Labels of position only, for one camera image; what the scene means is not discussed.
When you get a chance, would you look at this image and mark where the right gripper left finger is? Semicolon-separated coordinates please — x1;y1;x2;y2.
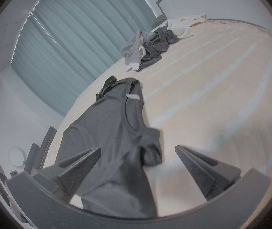
32;147;102;196

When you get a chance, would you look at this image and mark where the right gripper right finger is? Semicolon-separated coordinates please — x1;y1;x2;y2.
175;145;242;198

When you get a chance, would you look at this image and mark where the grey bedside table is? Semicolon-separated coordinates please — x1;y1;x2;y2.
153;15;166;26

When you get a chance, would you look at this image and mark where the bed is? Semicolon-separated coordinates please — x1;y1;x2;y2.
53;0;272;218

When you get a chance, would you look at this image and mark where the pile of clothes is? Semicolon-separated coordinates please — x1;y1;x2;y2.
120;21;194;72

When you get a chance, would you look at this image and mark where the white printed pillow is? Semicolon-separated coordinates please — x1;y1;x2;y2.
150;14;207;33

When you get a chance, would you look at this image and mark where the black T-shirt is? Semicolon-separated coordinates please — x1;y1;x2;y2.
53;76;163;218

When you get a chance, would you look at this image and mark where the blue-green curtain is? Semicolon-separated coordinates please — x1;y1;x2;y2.
11;14;94;118
32;0;157;81

